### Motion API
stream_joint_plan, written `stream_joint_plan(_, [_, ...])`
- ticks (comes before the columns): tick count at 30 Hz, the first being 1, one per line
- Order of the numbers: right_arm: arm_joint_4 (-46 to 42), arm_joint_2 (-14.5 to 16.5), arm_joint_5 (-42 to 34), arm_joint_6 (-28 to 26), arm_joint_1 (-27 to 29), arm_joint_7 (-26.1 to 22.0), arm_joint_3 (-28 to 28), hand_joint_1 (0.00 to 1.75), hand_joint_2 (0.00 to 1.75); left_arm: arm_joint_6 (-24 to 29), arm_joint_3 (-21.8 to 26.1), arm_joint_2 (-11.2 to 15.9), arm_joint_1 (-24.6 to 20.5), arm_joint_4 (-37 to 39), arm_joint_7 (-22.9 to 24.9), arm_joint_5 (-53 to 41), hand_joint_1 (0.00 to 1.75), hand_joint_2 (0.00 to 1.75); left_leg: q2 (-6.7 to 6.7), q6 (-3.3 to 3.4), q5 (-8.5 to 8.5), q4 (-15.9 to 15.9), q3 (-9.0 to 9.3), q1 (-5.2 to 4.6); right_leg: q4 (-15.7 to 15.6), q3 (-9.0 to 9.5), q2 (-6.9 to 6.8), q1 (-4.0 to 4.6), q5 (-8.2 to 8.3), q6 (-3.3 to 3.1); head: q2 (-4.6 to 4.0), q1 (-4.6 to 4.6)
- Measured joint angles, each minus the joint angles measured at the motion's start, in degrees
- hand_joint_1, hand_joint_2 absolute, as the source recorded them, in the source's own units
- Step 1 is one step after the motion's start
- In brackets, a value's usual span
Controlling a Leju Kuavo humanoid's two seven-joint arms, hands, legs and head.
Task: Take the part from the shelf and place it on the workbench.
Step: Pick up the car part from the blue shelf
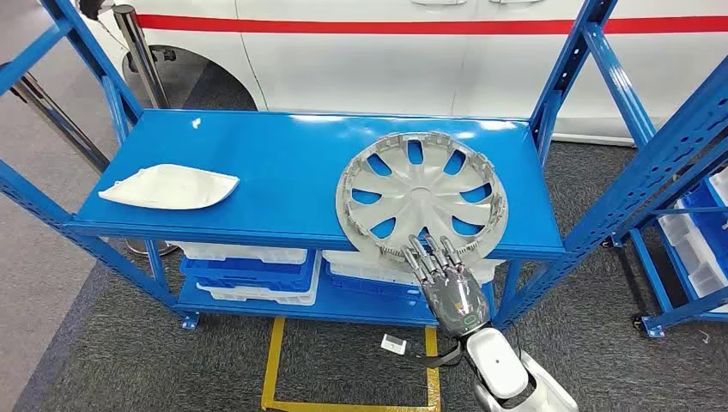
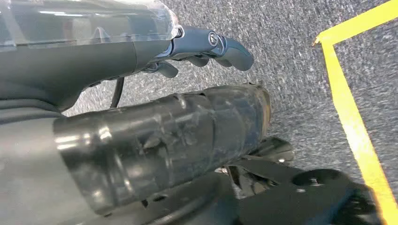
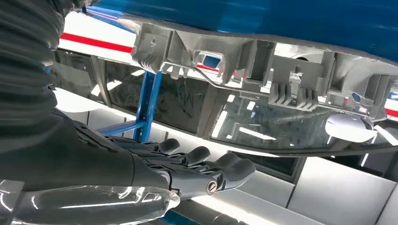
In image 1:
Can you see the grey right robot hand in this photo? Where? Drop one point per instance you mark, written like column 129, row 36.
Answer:
column 455, row 301

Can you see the silver plastic wheel hubcap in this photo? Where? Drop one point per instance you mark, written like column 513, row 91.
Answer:
column 421, row 193

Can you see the blue metal shelf rack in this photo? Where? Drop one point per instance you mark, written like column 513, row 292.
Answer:
column 284, row 170

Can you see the blue wheeled shelf rack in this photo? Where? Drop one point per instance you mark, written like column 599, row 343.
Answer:
column 682, row 311

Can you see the white plastic cover part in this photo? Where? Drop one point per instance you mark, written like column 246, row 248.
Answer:
column 170, row 187

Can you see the small white floor device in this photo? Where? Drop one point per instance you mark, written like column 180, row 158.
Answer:
column 393, row 344

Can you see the white car with red stripe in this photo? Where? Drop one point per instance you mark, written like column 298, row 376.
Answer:
column 370, row 62

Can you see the chrome stanchion pole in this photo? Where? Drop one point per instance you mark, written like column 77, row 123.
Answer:
column 57, row 116
column 139, row 54

